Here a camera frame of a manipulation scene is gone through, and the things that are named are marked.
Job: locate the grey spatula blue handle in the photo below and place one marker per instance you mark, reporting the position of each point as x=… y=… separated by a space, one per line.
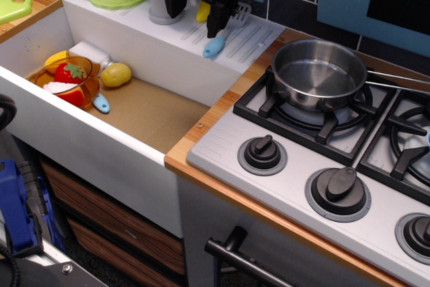
x=236 y=22

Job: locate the stainless steel pan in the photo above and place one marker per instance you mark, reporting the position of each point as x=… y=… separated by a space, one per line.
x=323 y=76

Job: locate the grey toy faucet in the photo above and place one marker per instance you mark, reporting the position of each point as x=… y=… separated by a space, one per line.
x=158 y=12

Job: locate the yellow toy potato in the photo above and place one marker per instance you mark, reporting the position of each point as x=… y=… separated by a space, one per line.
x=115 y=75

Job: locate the white salt shaker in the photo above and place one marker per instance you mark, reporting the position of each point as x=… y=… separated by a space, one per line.
x=93 y=53

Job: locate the white toy sink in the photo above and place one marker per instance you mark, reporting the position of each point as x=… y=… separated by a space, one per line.
x=122 y=152

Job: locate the orange transparent bowl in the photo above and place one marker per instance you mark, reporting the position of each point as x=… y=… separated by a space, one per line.
x=90 y=85

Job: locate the red toy strawberry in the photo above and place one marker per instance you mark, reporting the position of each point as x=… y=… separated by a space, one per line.
x=70 y=73

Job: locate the yellow toy corn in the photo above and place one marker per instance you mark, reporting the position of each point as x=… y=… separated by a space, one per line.
x=52 y=62

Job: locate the white toy food piece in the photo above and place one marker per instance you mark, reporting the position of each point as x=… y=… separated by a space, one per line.
x=55 y=87

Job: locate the black left stove knob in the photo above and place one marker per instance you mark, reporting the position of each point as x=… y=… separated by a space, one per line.
x=262 y=156

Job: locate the black stove knob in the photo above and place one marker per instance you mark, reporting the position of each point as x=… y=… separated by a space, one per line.
x=412 y=235
x=262 y=156
x=338 y=194

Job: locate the green plastic cutting board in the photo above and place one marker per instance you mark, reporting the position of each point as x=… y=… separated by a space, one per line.
x=15 y=9

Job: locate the black left burner grate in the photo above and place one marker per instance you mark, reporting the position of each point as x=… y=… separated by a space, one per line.
x=338 y=135

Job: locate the black burner grate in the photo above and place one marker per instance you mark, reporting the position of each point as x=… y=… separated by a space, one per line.
x=398 y=153
x=338 y=135

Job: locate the upper wooden drawer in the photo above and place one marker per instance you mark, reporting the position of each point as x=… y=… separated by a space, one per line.
x=112 y=219

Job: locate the wooden drawer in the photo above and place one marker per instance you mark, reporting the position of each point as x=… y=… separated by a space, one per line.
x=111 y=263
x=112 y=219

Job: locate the grey toy stove top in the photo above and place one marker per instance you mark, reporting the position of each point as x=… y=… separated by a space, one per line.
x=371 y=238

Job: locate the black middle stove knob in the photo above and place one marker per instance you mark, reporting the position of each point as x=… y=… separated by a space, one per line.
x=338 y=194

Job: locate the black right burner grate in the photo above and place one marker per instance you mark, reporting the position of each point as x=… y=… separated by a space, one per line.
x=398 y=153

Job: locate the lower wooden drawer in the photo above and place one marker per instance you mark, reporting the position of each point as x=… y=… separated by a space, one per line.
x=111 y=263

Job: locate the blue clamp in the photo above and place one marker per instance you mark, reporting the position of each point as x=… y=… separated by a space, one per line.
x=26 y=209

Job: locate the black right stove knob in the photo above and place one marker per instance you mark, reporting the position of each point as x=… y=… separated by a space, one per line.
x=412 y=235

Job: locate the yellow toy faucet handle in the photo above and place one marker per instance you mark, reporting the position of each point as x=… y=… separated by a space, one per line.
x=203 y=12

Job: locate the blue utensil handle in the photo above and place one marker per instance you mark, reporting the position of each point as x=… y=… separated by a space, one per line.
x=101 y=103

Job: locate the black oven door handle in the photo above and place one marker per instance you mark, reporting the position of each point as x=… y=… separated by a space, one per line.
x=228 y=252

